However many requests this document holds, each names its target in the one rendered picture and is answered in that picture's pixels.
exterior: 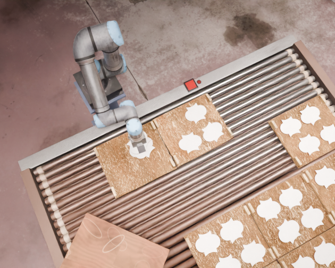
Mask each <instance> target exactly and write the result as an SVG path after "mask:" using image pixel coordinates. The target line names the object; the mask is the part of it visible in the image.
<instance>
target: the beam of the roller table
mask: <svg viewBox="0 0 335 268"><path fill-rule="evenodd" d="M295 42H297V40H296V39H295V37H294V36H293V35H292V34H290V35H288V36H286V37H284V38H282V39H280V40H277V41H275V42H273V43H271V44H269V45H267V46H265V47H262V48H260V49H258V50H256V51H254V52H252V53H250V54H247V55H245V56H243V57H241V58H239V59H237V60H235V61H232V62H230V63H228V64H226V65H224V66H222V67H220V68H217V69H215V70H213V71H211V72H209V73H207V74H205V75H202V76H200V77H198V78H196V79H194V80H195V82H196V84H197V86H198V88H197V89H195V90H193V91H191V92H188V91H187V89H186V88H185V86H184V85H181V86H178V87H176V88H174V89H172V90H170V91H168V92H165V93H163V94H161V95H159V96H157V97H155V98H153V99H150V100H148V101H146V102H144V103H142V104H140V105H138V106H135V108H136V111H137V114H138V117H139V119H142V118H144V117H146V116H148V115H150V114H153V113H155V112H157V111H159V110H161V109H163V108H165V107H167V106H169V105H172V104H174V103H176V102H178V101H180V100H182V99H184V98H186V97H188V96H190V95H193V94H195V93H197V92H199V91H201V90H203V89H205V88H207V87H209V86H212V85H214V84H216V83H218V82H220V81H222V80H224V79H226V78H228V77H231V76H233V75H235V74H237V73H239V72H241V71H243V70H245V69H247V68H250V67H252V66H254V65H256V64H258V63H261V62H263V61H265V60H267V59H268V58H271V57H273V56H275V55H277V54H280V53H282V52H284V51H285V50H286V49H290V48H291V47H292V45H293V44H294V43H295ZM197 80H200V81H201V84H198V83H197ZM125 126H126V124H125V122H124V121H123V122H119V123H116V124H113V125H109V126H107V127H103V128H97V127H96V125H95V126H93V127H90V128H88V129H86V130H84V131H82V132H80V133H77V134H75V135H73V136H71V137H69V138H67V139H64V140H62V141H60V142H58V143H56V144H53V145H51V146H49V147H47V148H45V149H43V150H41V151H38V152H36V153H34V154H32V155H30V156H28V157H26V158H23V159H21V160H19V161H18V163H19V166H20V169H21V171H23V170H25V169H28V168H30V169H33V170H34V169H36V168H37V167H39V166H42V165H45V164H47V163H49V162H51V161H53V160H55V159H57V158H59V157H61V156H64V155H66V154H68V153H70V152H72V151H74V150H76V149H78V148H80V147H82V146H85V145H87V144H89V143H91V142H93V141H95V140H97V139H99V138H101V137H104V136H106V135H108V134H110V133H112V132H115V131H117V130H119V129H121V128H123V127H125Z"/></svg>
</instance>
